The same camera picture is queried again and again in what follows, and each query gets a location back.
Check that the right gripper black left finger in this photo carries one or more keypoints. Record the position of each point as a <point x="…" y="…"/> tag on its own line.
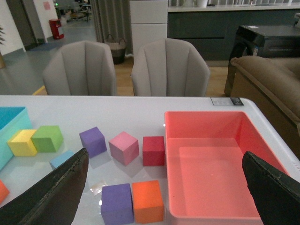
<point x="53" y="200"/>

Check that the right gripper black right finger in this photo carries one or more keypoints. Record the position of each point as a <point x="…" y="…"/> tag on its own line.
<point x="276" y="195"/>

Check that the light blue foam block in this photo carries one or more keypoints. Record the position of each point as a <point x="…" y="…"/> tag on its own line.
<point x="57" y="161"/>

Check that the clear tape piece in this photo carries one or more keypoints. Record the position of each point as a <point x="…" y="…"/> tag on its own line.
<point x="97" y="188"/>

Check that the left orange foam block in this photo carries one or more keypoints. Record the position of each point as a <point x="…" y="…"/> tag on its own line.
<point x="4" y="191"/>

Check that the orange foam block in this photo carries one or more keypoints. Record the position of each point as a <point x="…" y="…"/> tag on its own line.
<point x="4" y="191"/>
<point x="148" y="205"/>

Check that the near purple foam block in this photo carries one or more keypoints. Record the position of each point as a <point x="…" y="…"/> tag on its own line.
<point x="117" y="205"/>

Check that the purple foam block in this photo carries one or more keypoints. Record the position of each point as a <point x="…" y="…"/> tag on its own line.
<point x="94" y="141"/>
<point x="117" y="205"/>

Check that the green foam block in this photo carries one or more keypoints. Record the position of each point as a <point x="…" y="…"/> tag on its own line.
<point x="47" y="139"/>

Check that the yellow foam block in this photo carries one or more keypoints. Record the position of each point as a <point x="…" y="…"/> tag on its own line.
<point x="21" y="143"/>

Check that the far purple foam block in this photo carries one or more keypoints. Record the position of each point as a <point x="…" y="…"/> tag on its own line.
<point x="94" y="141"/>

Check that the pink plastic bin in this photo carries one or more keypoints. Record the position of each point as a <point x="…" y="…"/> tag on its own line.
<point x="206" y="182"/>

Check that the pink foam block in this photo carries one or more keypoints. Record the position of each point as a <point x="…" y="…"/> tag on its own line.
<point x="124" y="148"/>

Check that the teal plastic bin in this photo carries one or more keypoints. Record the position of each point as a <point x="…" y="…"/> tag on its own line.
<point x="12" y="119"/>

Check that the right orange foam block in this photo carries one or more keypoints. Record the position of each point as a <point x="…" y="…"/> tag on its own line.
<point x="148" y="205"/>

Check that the red foam block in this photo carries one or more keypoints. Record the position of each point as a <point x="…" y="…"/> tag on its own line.
<point x="153" y="151"/>

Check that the brown sofa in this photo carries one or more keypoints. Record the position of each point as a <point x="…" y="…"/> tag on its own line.
<point x="273" y="84"/>

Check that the table label sticker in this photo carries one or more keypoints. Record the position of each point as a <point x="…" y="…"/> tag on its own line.
<point x="227" y="101"/>

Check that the left grey armchair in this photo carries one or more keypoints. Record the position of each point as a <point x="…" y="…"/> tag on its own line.
<point x="83" y="68"/>

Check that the grey armchair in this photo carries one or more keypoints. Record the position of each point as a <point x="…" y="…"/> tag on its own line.
<point x="83" y="68"/>
<point x="169" y="68"/>

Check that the woven basket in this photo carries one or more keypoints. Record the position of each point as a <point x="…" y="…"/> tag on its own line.
<point x="117" y="47"/>

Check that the right grey armchair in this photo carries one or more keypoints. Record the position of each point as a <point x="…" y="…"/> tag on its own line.
<point x="169" y="68"/>

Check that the dark grey counter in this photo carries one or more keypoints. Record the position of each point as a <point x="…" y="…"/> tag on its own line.
<point x="212" y="30"/>

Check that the grey curtain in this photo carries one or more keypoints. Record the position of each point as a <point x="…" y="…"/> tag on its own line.
<point x="112" y="17"/>

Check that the white drawer cabinet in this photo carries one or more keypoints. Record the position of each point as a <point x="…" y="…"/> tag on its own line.
<point x="148" y="21"/>

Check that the white plant pot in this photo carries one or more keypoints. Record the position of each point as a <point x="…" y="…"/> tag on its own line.
<point x="201" y="3"/>

